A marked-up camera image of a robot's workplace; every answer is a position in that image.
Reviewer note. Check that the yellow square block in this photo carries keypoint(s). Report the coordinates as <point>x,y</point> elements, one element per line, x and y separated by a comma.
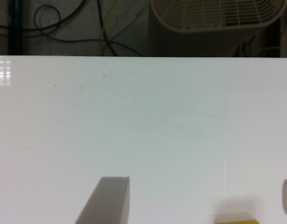
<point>235,218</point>

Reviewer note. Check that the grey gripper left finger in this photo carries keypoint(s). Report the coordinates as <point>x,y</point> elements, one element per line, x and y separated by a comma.
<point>109,203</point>

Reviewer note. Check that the white fan heater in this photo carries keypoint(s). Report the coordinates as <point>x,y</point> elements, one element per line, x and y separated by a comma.
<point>202,28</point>

